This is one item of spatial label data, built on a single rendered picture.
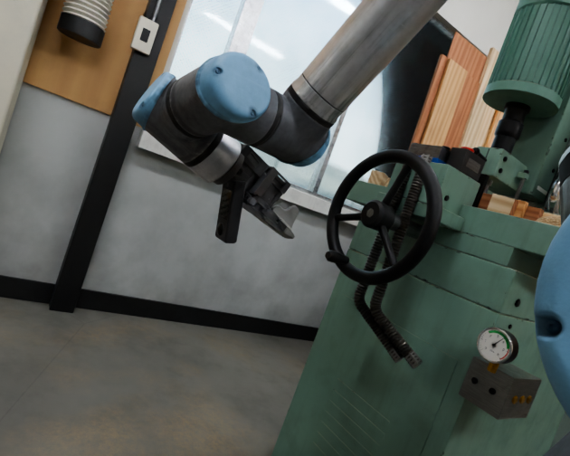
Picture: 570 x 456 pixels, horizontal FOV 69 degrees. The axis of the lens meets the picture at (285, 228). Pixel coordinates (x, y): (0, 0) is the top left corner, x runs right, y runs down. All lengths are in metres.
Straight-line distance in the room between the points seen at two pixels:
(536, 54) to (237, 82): 0.81
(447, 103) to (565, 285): 2.65
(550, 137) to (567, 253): 1.07
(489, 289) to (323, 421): 0.54
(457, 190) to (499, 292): 0.23
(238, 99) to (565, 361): 0.46
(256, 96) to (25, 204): 1.54
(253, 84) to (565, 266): 0.45
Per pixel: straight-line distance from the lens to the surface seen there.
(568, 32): 1.24
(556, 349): 0.21
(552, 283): 0.21
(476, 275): 0.95
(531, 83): 1.17
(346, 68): 0.62
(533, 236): 0.92
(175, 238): 2.11
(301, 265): 2.47
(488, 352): 0.86
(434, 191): 0.82
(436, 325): 0.98
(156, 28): 1.94
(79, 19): 1.81
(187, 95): 0.59
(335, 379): 1.15
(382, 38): 0.61
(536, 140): 1.28
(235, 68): 0.57
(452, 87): 2.87
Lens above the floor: 0.77
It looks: 4 degrees down
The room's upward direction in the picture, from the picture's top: 20 degrees clockwise
